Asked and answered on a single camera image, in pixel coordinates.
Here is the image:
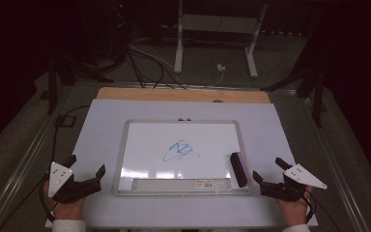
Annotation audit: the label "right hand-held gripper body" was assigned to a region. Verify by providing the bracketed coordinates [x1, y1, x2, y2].
[260, 162, 328, 203]

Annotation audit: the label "metal floor rail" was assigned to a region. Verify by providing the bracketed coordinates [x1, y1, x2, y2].
[0, 85, 75, 232]
[298, 95, 371, 232]

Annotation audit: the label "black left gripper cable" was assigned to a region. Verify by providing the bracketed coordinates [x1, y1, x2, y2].
[0, 104, 92, 232]

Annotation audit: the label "black square floor plate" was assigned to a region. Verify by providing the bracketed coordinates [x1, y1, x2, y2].
[55, 114, 77, 129]

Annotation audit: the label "black tripod stand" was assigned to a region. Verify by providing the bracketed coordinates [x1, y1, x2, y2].
[260, 32, 329, 129]
[40, 44, 114, 116]

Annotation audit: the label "white metal stand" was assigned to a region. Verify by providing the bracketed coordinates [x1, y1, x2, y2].
[173, 0, 269, 79]

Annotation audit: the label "person's left hand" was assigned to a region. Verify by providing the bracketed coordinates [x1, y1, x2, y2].
[43, 180, 88, 222]

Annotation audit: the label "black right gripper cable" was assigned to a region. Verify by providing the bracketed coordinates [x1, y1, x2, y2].
[302, 189, 341, 232]

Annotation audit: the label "large white table sheet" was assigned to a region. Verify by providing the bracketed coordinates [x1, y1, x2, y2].
[44, 98, 319, 229]

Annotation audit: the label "white plug with cable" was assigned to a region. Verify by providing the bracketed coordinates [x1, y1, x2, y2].
[202, 63, 227, 88]

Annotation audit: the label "dark equipment with red light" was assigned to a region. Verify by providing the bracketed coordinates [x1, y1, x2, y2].
[107, 0, 134, 62]

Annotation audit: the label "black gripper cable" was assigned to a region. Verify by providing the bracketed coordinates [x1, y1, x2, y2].
[302, 189, 341, 232]
[0, 104, 92, 232]

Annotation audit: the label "black and purple whiteboard eraser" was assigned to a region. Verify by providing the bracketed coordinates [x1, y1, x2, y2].
[229, 151, 251, 189]

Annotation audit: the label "silver-framed whiteboard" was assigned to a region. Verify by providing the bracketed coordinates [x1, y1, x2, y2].
[111, 117, 255, 197]

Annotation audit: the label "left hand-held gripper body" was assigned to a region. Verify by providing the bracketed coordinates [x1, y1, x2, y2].
[47, 161, 102, 205]

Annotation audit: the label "person's right hand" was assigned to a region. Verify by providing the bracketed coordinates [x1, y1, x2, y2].
[274, 185, 314, 227]

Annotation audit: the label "black floor cables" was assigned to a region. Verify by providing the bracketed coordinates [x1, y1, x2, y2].
[126, 38, 188, 90]

